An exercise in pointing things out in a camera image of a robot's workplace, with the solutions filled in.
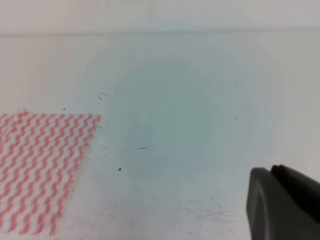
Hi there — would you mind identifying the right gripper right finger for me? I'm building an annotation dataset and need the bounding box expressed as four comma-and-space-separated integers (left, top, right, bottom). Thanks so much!
271, 165, 320, 222

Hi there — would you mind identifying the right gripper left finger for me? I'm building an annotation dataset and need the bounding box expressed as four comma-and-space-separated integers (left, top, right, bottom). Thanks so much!
246, 167, 320, 240

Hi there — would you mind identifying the pink white wavy towel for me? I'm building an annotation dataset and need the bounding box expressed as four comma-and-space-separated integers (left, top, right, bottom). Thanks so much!
0, 109, 101, 235

